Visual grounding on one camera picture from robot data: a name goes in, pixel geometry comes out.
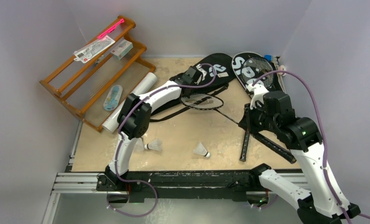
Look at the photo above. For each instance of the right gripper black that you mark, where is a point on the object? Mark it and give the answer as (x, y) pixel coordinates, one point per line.
(249, 122)

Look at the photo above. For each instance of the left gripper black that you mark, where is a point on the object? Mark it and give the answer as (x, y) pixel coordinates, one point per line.
(196, 83)

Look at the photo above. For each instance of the black racket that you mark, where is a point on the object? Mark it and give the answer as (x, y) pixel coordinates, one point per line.
(207, 102)
(251, 69)

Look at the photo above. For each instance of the black CROSSWAY racket bag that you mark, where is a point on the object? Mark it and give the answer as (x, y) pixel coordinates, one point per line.
(222, 64)

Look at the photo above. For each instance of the black SPORT racket bag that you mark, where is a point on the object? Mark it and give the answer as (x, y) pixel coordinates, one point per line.
(270, 82)

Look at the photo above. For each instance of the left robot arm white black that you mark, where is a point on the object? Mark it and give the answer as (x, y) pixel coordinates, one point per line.
(135, 115)

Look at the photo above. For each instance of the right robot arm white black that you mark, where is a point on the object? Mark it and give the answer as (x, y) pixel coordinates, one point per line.
(323, 202)

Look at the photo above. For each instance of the light blue blister pack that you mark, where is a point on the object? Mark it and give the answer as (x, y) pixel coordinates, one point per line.
(113, 97)

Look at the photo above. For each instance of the white shuttlecock tube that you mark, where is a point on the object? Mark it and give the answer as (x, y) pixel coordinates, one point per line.
(129, 98)

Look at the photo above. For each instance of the blue white small object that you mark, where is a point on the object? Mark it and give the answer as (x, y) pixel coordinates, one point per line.
(271, 58)

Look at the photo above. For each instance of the right white shuttlecock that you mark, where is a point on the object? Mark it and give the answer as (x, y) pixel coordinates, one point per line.
(201, 150)

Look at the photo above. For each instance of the white shuttlecock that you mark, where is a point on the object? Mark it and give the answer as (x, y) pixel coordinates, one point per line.
(201, 150)
(155, 145)

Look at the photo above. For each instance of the small teal white box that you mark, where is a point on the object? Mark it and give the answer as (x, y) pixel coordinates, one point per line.
(122, 49)

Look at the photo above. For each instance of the left white shuttlecock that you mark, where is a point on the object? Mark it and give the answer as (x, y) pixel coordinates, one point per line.
(155, 145)

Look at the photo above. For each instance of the wooden rack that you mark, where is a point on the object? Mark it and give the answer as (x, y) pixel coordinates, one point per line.
(82, 87)

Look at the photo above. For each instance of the flat packaged item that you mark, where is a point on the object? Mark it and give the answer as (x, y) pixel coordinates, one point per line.
(91, 50)

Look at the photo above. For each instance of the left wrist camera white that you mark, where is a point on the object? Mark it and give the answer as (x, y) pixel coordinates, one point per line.
(204, 74)

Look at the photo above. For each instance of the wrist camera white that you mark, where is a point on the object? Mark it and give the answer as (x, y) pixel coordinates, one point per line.
(258, 92)
(204, 74)

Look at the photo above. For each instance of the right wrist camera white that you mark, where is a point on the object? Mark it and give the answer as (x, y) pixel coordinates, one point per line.
(258, 92)

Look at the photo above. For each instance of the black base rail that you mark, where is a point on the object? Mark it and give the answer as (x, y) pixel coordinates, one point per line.
(235, 185)

